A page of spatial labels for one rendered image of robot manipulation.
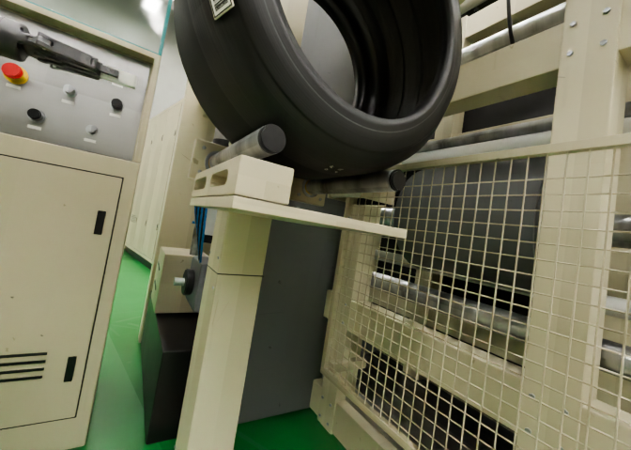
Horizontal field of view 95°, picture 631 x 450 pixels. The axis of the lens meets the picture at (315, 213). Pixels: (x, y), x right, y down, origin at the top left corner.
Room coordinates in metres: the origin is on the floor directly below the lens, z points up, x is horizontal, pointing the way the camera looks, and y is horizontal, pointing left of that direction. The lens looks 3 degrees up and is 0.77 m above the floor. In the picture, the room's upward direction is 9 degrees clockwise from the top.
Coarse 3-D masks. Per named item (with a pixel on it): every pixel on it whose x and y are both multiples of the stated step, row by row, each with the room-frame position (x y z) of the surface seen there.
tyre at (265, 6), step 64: (192, 0) 0.40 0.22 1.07; (256, 0) 0.37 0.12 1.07; (320, 0) 0.76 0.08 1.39; (384, 0) 0.74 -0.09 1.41; (448, 0) 0.58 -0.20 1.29; (192, 64) 0.50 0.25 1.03; (256, 64) 0.40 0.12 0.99; (384, 64) 0.83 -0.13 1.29; (448, 64) 0.59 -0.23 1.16; (256, 128) 0.48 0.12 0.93; (320, 128) 0.45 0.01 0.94; (384, 128) 0.51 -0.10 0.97
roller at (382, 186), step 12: (312, 180) 0.83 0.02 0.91; (324, 180) 0.77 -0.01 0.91; (336, 180) 0.72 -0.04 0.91; (348, 180) 0.68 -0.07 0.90; (360, 180) 0.65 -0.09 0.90; (372, 180) 0.61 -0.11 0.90; (384, 180) 0.58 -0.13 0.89; (396, 180) 0.57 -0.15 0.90; (312, 192) 0.84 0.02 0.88; (324, 192) 0.78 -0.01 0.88; (336, 192) 0.74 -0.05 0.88; (348, 192) 0.70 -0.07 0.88; (360, 192) 0.67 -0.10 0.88; (372, 192) 0.64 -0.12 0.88
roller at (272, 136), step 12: (252, 132) 0.46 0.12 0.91; (264, 132) 0.42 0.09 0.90; (276, 132) 0.43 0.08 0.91; (240, 144) 0.49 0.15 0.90; (252, 144) 0.45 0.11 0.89; (264, 144) 0.42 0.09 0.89; (276, 144) 0.43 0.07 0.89; (216, 156) 0.64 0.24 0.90; (228, 156) 0.56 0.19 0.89; (252, 156) 0.48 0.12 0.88; (264, 156) 0.46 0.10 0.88
